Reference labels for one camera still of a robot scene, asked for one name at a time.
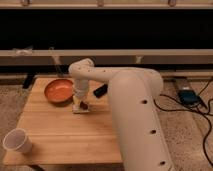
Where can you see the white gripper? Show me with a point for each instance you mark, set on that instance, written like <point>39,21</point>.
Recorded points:
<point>81,88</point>

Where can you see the white paper cup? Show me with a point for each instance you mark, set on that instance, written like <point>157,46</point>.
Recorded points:
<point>18,141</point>

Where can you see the white sponge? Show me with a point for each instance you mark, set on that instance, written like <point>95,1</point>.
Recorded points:
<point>79,110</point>

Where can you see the black phone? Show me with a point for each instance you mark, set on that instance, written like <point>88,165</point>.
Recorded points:
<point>101,91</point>

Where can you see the wooden table board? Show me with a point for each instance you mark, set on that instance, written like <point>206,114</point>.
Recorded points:
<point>61,137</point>

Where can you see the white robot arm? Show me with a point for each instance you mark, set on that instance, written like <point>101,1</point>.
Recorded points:
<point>131,95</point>

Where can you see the black power adapter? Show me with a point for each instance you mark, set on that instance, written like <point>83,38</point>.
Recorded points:
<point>187,96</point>

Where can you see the orange bowl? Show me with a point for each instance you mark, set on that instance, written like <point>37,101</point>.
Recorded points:
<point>58,90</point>

